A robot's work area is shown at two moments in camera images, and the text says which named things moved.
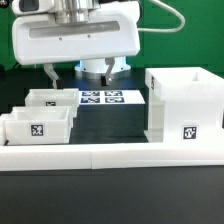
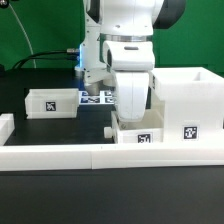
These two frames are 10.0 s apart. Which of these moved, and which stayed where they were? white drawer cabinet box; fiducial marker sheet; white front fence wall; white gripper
Moved: white gripper
Stayed: white front fence wall; white drawer cabinet box; fiducial marker sheet
